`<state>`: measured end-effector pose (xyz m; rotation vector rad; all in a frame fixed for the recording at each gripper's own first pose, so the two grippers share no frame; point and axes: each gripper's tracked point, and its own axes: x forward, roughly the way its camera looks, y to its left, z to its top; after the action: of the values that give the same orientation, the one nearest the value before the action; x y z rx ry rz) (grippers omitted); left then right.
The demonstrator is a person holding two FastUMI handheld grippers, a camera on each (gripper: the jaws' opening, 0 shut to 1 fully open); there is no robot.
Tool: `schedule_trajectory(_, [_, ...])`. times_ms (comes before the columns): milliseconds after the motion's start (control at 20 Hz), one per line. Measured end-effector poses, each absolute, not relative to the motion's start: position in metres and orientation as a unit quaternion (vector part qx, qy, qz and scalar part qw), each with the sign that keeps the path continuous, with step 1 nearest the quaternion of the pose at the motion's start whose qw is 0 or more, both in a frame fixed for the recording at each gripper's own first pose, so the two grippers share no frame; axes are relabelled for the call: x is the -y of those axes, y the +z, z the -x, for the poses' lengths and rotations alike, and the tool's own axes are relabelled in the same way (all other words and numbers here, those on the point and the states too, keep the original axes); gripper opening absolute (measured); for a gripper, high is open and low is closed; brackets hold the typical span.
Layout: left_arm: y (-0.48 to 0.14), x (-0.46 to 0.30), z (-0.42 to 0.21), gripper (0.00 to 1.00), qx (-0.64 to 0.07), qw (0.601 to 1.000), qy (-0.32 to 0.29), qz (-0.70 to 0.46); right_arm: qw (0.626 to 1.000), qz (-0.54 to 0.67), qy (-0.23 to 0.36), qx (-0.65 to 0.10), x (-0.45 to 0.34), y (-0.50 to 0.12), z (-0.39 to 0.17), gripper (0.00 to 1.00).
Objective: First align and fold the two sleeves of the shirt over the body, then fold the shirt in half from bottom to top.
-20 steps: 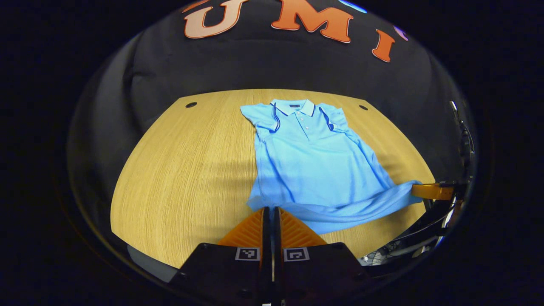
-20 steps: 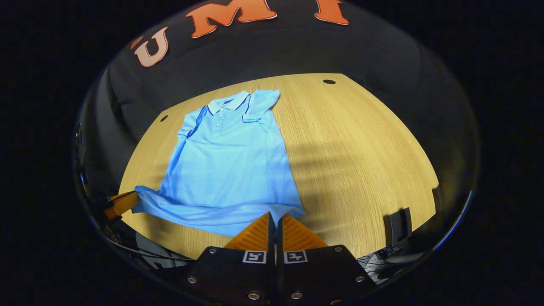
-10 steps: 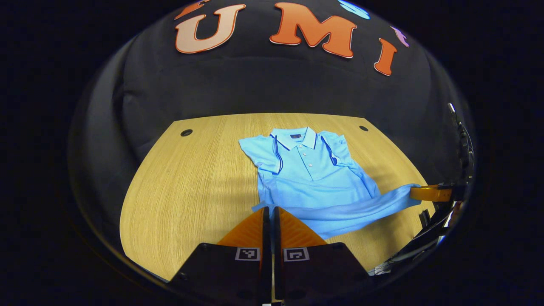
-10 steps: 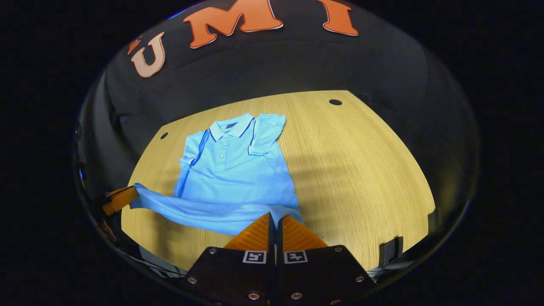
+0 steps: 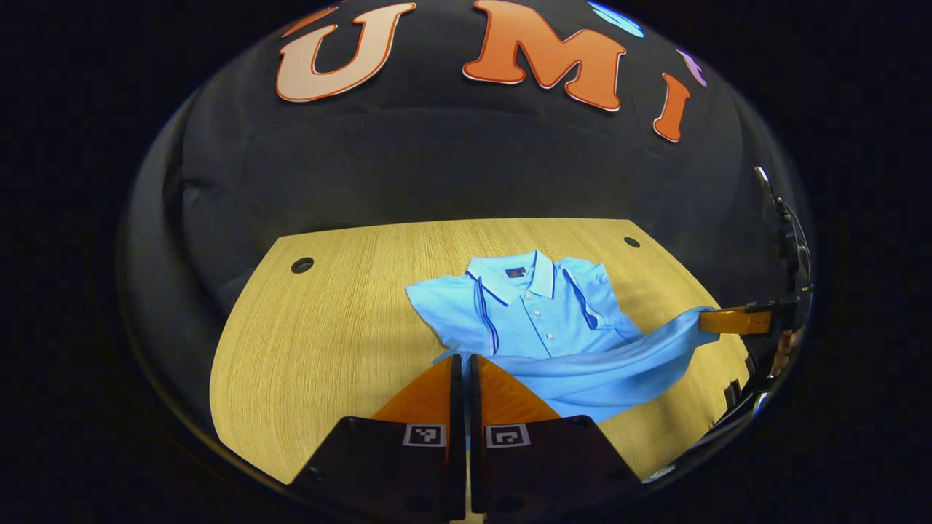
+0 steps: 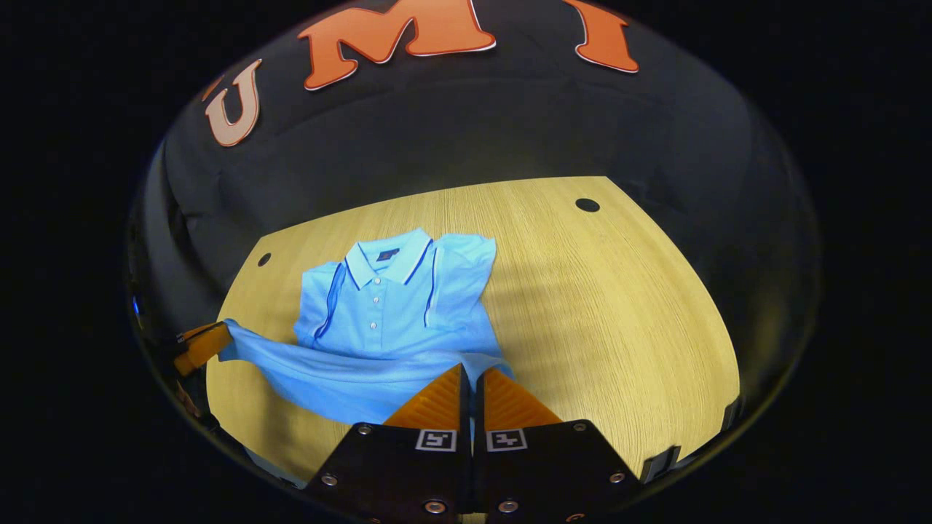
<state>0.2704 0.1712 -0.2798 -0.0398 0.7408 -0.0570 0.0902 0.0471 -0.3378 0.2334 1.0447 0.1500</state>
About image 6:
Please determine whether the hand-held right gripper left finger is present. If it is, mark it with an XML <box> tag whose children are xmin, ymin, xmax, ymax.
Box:
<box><xmin>302</xmin><ymin>364</ymin><xmax>474</xmax><ymax>524</ymax></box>

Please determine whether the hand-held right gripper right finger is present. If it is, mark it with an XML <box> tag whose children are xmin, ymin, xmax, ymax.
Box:
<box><xmin>473</xmin><ymin>366</ymin><xmax>645</xmax><ymax>524</ymax></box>

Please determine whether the light blue T-shirt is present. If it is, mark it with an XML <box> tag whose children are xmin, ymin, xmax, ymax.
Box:
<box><xmin>217</xmin><ymin>227</ymin><xmax>514</xmax><ymax>426</ymax></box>

